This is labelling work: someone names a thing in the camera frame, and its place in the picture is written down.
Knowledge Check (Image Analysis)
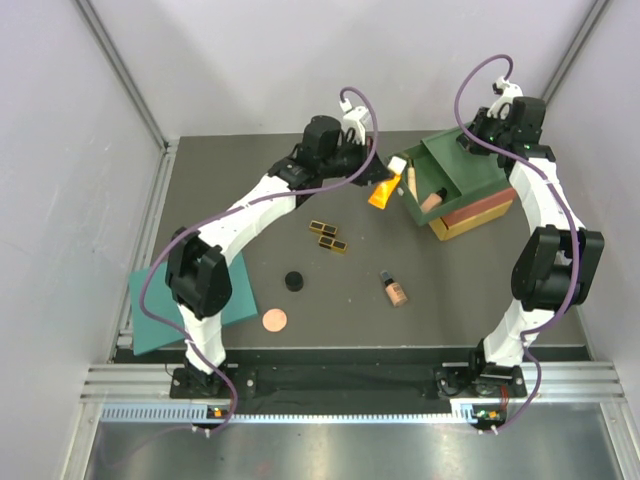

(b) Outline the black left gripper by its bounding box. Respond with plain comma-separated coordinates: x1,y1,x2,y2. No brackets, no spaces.
318,133,392,186

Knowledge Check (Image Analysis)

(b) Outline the orange cream tube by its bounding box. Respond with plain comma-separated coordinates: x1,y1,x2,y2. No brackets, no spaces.
368,156,407,210

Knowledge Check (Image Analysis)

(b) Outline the red drawer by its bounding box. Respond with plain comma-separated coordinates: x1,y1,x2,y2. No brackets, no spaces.
441,188,516,226

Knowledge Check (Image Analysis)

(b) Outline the beige foundation bottle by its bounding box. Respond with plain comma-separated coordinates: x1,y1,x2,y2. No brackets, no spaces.
380,270,408,307

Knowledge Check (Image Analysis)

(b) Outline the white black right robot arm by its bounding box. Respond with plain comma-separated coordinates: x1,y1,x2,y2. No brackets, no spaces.
458,96,605,396

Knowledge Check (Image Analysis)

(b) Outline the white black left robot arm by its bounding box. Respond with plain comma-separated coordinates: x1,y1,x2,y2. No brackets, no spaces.
165,107,391,397

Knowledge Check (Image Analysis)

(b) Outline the beige makeup stick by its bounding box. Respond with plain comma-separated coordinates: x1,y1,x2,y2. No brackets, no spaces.
407,159,419,202

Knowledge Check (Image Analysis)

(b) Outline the beige concealer tube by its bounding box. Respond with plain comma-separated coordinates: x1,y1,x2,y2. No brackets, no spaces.
420,187,448,214

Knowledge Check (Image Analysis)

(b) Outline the gold black lipstick case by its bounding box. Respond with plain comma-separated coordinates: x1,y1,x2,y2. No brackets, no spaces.
318,235,347,254
309,220,337,238

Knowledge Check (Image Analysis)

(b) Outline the yellow bottom drawer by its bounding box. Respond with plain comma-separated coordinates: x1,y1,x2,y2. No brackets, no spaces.
429,200,513,242

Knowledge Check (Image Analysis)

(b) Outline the black round cap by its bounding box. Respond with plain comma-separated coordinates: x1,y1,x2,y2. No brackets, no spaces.
284,271,304,292

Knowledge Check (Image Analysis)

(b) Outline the copper round compact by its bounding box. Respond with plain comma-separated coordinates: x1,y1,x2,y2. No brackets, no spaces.
262,308,288,333

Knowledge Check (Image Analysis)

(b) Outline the teal flat board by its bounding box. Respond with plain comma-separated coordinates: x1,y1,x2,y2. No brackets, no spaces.
129,246,258,355

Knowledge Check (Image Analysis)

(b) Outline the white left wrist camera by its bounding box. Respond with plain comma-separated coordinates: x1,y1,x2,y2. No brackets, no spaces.
340,99,373,145

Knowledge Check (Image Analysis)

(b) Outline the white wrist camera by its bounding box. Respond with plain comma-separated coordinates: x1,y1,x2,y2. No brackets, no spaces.
487,76,523,120
340,99,373,145

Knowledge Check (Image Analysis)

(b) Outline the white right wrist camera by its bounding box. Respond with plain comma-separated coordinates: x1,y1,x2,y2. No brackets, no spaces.
487,76,523,120

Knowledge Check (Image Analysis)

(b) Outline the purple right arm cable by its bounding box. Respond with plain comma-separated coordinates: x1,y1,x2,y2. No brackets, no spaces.
452,53,589,435

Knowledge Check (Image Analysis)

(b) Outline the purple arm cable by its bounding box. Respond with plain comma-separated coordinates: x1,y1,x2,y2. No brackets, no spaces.
137,87,379,441
452,53,589,435

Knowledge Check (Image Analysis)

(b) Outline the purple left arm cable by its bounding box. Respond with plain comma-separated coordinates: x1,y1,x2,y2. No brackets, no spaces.
137,87,379,441

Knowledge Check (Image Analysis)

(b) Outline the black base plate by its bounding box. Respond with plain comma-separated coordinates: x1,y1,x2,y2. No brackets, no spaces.
170,362,526,402

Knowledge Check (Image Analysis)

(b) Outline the aluminium frame rail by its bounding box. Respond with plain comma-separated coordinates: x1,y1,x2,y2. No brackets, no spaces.
80,362,624,426

